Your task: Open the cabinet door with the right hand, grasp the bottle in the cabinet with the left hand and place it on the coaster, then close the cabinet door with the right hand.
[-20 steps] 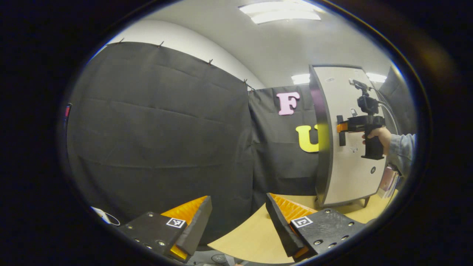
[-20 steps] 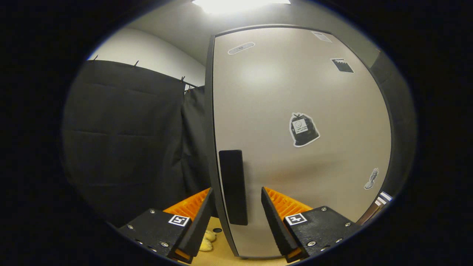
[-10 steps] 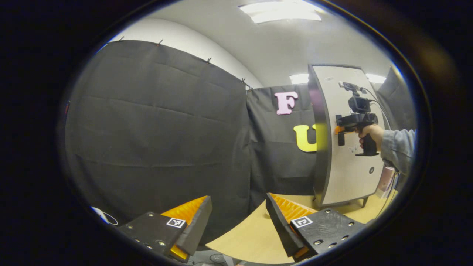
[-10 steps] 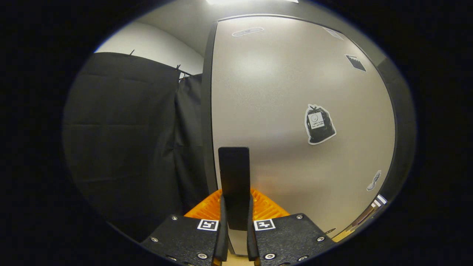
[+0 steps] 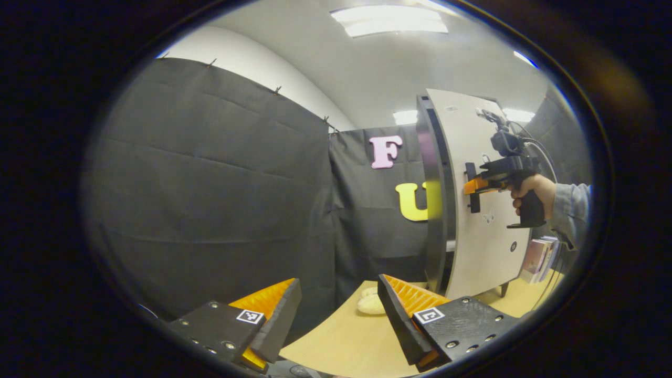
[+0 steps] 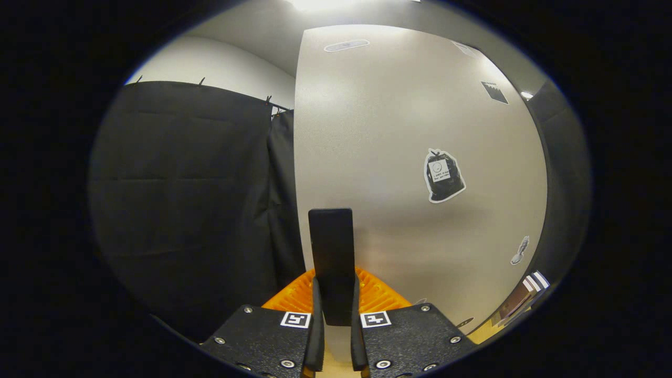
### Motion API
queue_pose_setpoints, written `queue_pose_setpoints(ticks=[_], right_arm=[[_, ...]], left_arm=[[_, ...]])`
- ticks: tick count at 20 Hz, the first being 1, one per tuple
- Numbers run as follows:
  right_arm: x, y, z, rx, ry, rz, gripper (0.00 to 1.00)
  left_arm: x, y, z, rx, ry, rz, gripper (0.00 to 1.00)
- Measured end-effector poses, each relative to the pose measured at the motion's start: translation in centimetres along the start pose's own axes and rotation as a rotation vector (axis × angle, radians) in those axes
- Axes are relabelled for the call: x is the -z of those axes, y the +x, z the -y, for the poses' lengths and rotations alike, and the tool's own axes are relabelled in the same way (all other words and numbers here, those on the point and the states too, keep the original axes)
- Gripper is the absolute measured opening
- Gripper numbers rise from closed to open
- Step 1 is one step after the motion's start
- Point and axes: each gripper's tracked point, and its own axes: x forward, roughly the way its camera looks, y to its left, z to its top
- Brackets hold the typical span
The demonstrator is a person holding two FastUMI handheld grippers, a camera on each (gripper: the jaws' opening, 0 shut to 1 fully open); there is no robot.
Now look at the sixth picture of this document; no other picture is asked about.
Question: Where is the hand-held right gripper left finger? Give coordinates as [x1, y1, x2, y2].
[199, 269, 326, 378]

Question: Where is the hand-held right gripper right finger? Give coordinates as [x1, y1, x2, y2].
[351, 268, 478, 378]

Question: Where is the black door handle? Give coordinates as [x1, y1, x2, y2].
[308, 208, 355, 327]

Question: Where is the light grey cabinet door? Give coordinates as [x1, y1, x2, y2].
[293, 24, 549, 363]

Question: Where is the black backdrop cloth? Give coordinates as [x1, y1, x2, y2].
[88, 79, 593, 342]

